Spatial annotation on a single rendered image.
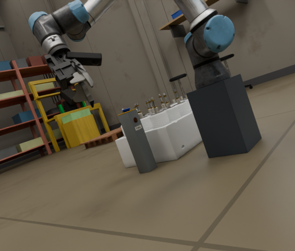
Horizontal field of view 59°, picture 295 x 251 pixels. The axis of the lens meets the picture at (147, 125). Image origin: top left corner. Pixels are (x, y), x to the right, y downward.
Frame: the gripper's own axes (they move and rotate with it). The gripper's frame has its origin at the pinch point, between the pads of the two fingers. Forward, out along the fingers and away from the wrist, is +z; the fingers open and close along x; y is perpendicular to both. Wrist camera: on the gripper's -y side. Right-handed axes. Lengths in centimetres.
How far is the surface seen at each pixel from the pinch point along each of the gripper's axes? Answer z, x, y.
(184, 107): 7, -57, -56
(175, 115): 9, -52, -45
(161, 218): 42.0, 2.0, 3.2
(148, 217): 40.1, -2.7, 5.3
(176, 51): -152, -333, -267
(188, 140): 24, -53, -44
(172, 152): 25, -47, -29
